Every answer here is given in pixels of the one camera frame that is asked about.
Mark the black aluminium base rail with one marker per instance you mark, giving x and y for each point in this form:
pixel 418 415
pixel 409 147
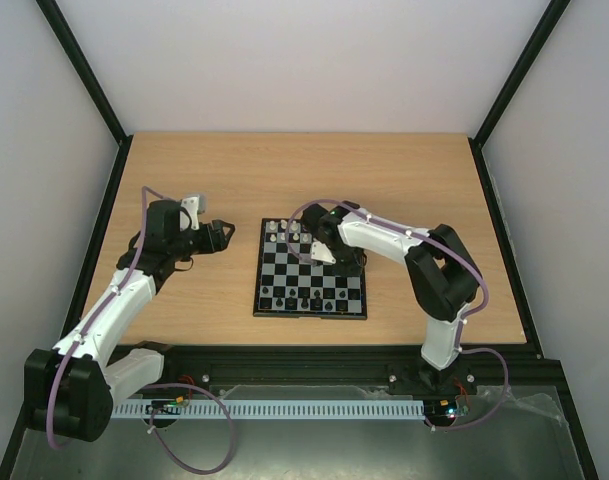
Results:
pixel 397 369

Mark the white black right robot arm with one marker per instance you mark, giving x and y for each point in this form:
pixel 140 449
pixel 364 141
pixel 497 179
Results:
pixel 447 284

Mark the black frame post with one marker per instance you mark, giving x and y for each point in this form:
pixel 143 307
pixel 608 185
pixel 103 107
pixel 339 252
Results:
pixel 544 28
pixel 60 27

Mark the black white chess board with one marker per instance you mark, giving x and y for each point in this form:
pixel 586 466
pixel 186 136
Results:
pixel 287 287

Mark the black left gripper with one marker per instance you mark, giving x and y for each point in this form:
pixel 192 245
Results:
pixel 215 240

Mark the black frame post right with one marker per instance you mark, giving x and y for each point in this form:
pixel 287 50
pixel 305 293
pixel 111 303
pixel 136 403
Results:
pixel 544 28

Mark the black frame post left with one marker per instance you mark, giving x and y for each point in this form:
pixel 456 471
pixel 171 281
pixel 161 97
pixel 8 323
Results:
pixel 60 27

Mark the light blue cable duct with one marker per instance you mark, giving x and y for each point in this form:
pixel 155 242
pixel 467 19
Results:
pixel 274 409

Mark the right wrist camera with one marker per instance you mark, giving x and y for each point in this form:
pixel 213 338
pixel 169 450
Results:
pixel 319 252

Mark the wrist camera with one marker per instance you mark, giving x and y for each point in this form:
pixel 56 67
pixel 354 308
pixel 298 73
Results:
pixel 319 252
pixel 190 209

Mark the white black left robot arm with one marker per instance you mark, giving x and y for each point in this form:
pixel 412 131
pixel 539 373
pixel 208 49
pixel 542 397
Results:
pixel 71 389

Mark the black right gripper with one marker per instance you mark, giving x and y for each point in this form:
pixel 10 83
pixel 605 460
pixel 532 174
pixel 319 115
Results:
pixel 346 261

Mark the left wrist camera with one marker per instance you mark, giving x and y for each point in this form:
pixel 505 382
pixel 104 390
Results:
pixel 190 209

